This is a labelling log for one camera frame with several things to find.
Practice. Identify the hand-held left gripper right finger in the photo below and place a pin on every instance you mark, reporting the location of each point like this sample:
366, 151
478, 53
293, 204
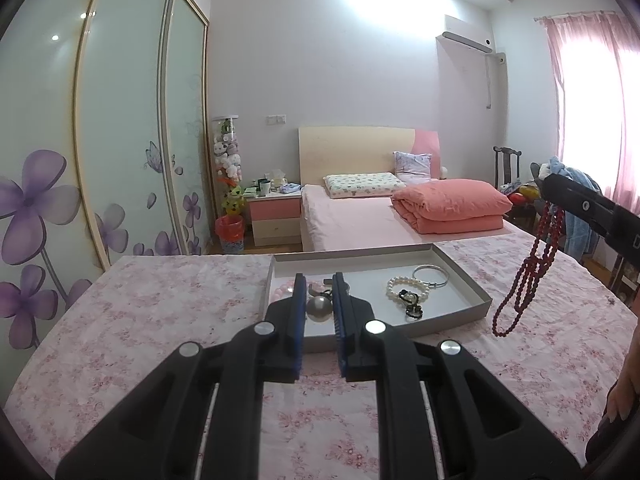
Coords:
341, 330

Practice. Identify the pink floral tablecloth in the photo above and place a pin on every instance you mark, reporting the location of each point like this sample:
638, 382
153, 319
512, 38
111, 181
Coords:
150, 320

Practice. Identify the flower print sliding wardrobe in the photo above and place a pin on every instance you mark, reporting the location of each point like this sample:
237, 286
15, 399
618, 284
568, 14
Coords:
100, 135

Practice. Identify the white air conditioner pipe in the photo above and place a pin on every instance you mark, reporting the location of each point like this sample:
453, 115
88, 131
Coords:
487, 80

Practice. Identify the colourful toy pile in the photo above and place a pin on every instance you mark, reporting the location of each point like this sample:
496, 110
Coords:
522, 195

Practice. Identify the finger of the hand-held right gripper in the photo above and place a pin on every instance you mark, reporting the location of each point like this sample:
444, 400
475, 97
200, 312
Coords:
580, 205

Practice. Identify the small purple floral pillow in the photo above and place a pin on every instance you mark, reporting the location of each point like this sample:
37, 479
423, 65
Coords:
412, 165

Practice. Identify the white air conditioner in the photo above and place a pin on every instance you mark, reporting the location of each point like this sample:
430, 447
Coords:
465, 35

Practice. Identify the pink curtain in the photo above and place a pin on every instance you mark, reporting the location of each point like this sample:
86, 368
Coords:
590, 100

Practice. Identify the grey shallow cardboard tray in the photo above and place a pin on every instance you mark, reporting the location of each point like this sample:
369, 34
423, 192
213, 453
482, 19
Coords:
370, 277

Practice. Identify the bed with pink sheet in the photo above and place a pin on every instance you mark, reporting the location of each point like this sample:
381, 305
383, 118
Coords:
350, 220

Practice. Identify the blue clothes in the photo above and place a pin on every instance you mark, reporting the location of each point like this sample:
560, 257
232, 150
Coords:
580, 237

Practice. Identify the thin silver bangle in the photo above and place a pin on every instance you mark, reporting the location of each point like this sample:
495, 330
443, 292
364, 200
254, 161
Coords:
441, 283

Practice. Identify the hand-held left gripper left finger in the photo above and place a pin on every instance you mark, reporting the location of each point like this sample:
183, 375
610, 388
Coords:
299, 330

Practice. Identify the pink and beige nightstand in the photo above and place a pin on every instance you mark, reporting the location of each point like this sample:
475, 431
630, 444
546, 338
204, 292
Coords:
275, 217

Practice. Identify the beige wooden headboard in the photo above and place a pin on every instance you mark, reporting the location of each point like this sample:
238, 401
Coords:
350, 152

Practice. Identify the dark wooden chair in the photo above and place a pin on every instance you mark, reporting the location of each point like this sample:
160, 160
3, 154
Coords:
506, 167

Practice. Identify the pink headboard panel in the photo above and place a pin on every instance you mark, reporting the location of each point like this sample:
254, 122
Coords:
427, 142

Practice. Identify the red trash bin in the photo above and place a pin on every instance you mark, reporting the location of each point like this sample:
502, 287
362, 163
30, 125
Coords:
230, 232

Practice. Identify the person's right forearm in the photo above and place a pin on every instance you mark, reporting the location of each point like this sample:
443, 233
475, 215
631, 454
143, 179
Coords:
627, 385

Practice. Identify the folded orange quilt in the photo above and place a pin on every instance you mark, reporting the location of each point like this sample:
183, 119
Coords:
450, 205

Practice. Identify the plush toy tower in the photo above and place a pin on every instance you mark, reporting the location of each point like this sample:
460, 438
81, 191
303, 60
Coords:
227, 160

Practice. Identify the white floral pillow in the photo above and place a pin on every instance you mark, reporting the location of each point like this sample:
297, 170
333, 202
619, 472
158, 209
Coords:
362, 185

